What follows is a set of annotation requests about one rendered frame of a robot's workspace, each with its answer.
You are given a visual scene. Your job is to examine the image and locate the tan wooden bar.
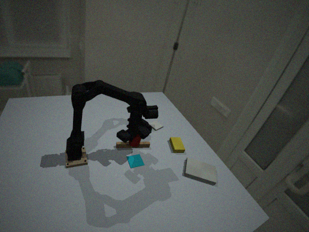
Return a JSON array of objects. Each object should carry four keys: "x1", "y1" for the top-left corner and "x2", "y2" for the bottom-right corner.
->
[{"x1": 116, "y1": 141, "x2": 150, "y2": 148}]

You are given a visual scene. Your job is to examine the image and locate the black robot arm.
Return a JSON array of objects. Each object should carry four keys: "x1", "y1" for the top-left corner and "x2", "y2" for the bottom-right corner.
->
[{"x1": 66, "y1": 80, "x2": 159, "y2": 161}]

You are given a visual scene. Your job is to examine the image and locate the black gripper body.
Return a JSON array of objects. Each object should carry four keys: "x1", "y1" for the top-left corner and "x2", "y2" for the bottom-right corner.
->
[{"x1": 116, "y1": 118, "x2": 149, "y2": 143}]

